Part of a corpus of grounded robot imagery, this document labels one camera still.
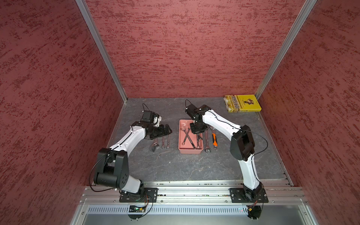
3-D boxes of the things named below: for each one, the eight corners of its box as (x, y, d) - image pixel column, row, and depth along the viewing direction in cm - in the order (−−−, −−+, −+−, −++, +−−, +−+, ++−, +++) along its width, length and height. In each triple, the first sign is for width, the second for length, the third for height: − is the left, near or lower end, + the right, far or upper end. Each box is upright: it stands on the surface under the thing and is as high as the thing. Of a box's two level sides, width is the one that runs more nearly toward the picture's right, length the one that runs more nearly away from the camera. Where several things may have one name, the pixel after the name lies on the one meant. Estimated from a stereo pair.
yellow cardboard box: (226, 112, 114) (227, 109, 111) (222, 97, 125) (223, 94, 122) (260, 113, 114) (262, 109, 111) (253, 97, 126) (255, 94, 122)
